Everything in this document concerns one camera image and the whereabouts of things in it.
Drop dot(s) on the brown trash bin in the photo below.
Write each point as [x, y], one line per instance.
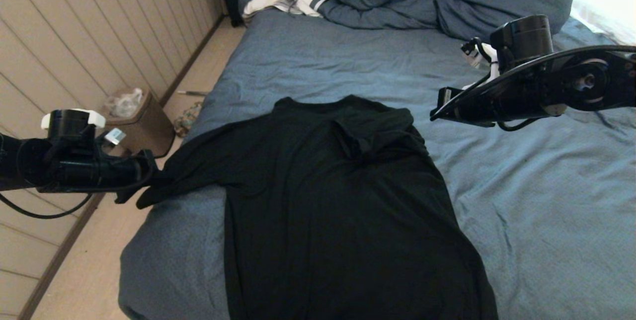
[149, 128]

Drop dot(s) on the clear plastic bin liner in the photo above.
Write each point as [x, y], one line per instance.
[124, 102]

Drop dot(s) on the black moon print T-shirt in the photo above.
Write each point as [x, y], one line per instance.
[338, 210]

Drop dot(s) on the patterned item on floor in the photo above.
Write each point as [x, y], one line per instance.
[189, 119]

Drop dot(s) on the thin grey rod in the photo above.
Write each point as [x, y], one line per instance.
[194, 93]

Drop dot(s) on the white pillow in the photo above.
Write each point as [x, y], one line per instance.
[608, 14]

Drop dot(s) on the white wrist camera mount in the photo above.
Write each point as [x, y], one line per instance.
[484, 54]
[97, 119]

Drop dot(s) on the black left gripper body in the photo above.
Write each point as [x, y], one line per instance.
[104, 173]

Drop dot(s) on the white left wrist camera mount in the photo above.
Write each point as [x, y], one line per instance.
[97, 119]

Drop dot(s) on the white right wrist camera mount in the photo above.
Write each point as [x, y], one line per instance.
[484, 54]

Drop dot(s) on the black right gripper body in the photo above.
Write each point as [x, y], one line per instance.
[497, 104]

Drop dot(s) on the blue bed sheet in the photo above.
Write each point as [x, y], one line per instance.
[348, 61]

